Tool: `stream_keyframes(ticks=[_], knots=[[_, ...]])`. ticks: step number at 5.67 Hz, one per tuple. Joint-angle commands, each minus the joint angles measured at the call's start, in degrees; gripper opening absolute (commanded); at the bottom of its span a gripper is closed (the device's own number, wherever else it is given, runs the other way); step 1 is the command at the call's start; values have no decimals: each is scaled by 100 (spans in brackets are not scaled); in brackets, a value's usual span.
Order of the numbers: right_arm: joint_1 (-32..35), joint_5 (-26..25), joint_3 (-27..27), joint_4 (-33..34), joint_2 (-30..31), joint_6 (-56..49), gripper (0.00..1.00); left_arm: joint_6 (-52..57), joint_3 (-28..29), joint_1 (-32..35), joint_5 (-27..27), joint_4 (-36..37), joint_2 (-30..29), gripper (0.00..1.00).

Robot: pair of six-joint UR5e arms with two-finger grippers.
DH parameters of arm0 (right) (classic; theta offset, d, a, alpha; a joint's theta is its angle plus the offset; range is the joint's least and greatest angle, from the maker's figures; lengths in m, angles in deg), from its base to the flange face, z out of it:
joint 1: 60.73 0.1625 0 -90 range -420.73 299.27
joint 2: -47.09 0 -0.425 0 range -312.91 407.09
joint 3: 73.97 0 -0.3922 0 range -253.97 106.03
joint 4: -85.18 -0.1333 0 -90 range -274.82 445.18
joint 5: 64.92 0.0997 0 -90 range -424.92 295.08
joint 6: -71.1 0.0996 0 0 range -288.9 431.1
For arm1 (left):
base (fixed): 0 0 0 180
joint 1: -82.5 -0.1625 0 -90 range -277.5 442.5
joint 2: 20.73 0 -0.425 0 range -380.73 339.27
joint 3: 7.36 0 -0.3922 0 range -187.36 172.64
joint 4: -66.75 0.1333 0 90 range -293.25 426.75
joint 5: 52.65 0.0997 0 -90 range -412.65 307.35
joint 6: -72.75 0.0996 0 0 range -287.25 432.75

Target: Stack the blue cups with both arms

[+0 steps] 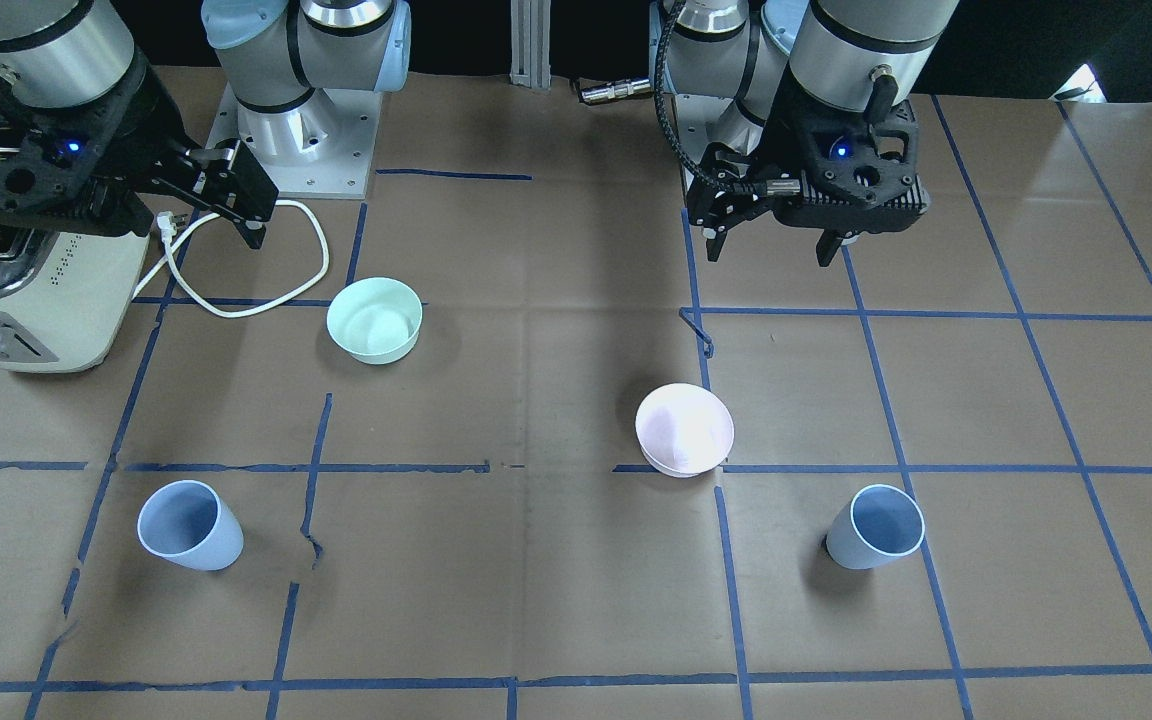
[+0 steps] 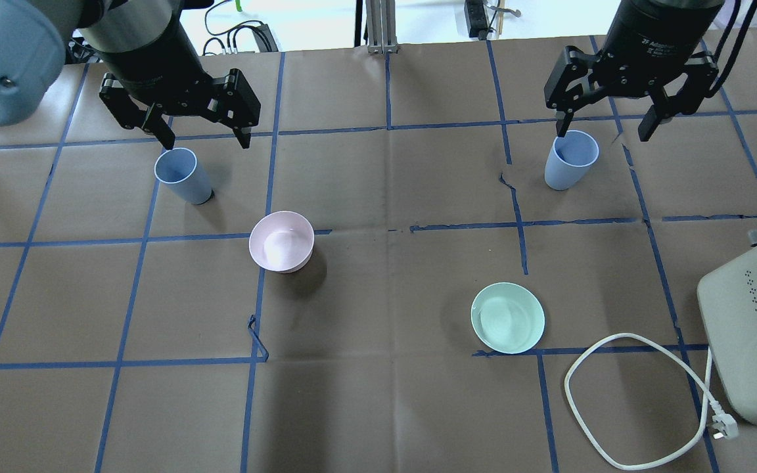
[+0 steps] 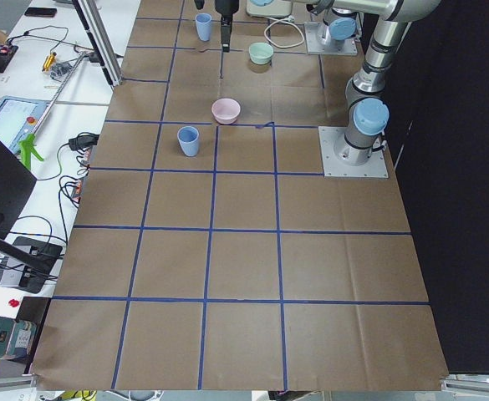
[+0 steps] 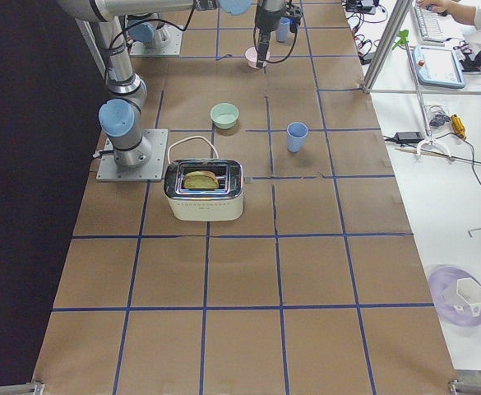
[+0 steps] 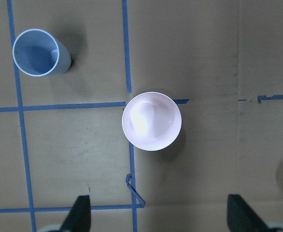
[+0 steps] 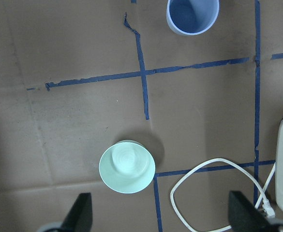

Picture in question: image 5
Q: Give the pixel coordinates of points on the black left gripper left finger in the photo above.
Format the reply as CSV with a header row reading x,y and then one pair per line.
x,y
79,217

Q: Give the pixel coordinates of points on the pink bowl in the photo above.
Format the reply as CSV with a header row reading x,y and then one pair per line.
x,y
151,121

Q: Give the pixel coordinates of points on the blue plastic cup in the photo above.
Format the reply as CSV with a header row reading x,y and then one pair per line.
x,y
37,53

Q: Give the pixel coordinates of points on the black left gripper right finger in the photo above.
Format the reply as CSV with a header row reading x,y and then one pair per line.
x,y
241,217

